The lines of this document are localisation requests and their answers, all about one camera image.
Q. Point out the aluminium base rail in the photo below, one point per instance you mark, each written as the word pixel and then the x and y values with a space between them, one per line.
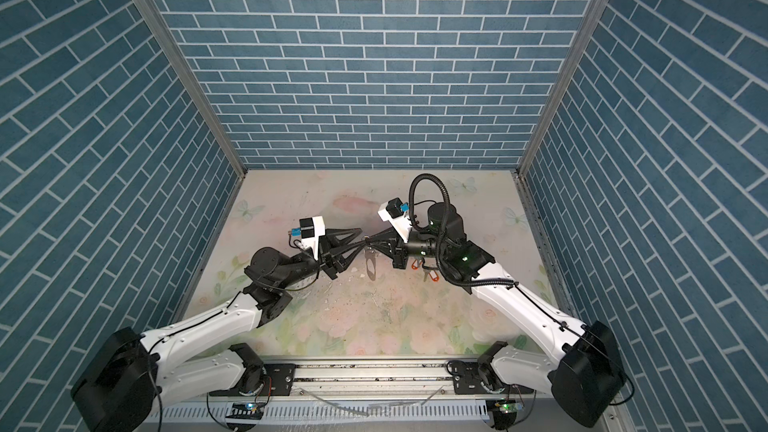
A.
pixel 387 378

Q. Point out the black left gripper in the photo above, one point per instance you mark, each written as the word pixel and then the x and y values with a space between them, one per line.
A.
pixel 329 253

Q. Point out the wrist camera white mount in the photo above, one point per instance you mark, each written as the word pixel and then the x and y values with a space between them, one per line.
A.
pixel 397 214
pixel 307 235

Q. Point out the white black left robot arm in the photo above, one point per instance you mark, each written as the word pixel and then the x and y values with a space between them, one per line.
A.
pixel 135 374

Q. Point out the aluminium corner post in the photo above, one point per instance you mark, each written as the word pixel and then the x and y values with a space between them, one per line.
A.
pixel 161 32
pixel 591 18

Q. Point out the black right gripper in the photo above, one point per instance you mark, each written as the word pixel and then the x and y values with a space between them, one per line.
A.
pixel 389 242

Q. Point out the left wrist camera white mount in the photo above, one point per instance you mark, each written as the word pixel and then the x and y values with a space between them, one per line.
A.
pixel 307 235

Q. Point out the white slotted cable duct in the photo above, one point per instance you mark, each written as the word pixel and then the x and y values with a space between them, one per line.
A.
pixel 285 412

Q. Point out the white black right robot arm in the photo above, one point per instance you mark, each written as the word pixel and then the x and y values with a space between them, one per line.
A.
pixel 580 365

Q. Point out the aluminium corner post left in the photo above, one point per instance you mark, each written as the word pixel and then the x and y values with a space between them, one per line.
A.
pixel 161 32

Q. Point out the aluminium corner post right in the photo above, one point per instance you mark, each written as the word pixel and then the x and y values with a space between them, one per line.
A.
pixel 591 18

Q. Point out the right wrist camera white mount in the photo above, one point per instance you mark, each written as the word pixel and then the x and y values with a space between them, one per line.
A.
pixel 397 214

